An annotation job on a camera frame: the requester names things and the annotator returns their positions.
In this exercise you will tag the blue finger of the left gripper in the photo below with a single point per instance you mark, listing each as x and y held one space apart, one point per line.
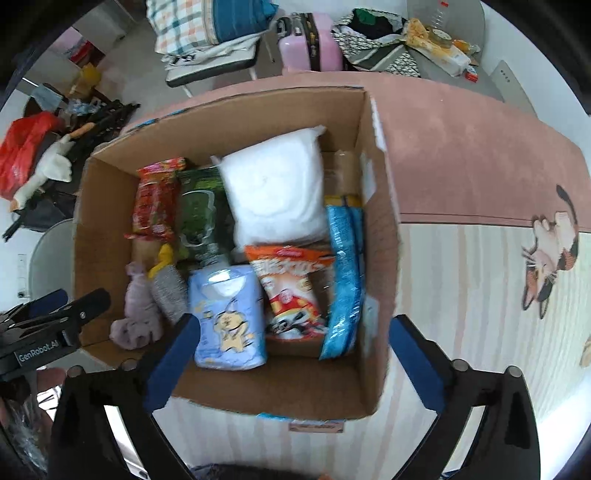
80 312
42 306

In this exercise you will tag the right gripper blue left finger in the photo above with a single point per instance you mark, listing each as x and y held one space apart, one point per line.
163 365

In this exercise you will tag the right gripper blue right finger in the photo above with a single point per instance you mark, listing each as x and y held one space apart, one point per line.
423 361

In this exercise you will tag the purple cloth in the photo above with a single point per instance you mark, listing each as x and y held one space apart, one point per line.
141 324

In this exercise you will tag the silver yellow scouring pad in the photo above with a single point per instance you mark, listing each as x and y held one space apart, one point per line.
167 287

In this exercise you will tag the blue cartoon tissue pack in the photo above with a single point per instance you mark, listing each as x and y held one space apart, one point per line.
228 302

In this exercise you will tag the green wet wipes pack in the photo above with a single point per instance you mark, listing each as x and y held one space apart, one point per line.
204 223

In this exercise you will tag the red orange snack bag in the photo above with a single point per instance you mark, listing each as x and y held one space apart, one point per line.
284 272

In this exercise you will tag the red patterned snack packet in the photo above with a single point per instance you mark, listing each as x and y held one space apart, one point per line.
156 198

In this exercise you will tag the blue long snack packet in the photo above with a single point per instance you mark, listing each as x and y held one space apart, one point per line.
345 311

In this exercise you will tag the white soft pillow pack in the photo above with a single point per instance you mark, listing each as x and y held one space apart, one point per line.
275 190

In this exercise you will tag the grey round chair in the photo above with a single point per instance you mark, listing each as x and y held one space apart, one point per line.
51 265

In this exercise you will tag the brown mat label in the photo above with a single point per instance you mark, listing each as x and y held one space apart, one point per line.
317 426

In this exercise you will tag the white goose plush toy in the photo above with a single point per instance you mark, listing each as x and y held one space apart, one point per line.
53 165

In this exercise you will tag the red plastic bag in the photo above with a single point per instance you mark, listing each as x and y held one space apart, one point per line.
19 148

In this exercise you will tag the pink striped cat mat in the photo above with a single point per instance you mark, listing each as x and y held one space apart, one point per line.
460 162

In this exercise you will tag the black tripod stand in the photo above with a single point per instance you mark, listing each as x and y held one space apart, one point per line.
107 122

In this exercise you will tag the white folding chair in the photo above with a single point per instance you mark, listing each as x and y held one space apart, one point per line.
228 57

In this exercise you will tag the white tissue box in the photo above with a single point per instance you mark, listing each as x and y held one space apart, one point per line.
445 55

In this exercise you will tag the plaid folded quilt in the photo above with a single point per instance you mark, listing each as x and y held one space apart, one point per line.
181 25

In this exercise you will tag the grey cushioned chair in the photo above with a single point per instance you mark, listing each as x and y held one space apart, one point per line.
461 24

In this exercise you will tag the black white patterned bag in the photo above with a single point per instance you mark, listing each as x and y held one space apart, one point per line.
375 41

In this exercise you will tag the yellow plastic bag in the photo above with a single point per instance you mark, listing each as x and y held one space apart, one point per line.
417 35

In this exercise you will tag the blue folded blanket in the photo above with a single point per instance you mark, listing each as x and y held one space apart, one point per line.
233 19

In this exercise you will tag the pink suitcase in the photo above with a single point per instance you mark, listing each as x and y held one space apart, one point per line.
306 43

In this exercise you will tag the clear plastic bottle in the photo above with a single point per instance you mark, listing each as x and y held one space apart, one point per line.
440 14

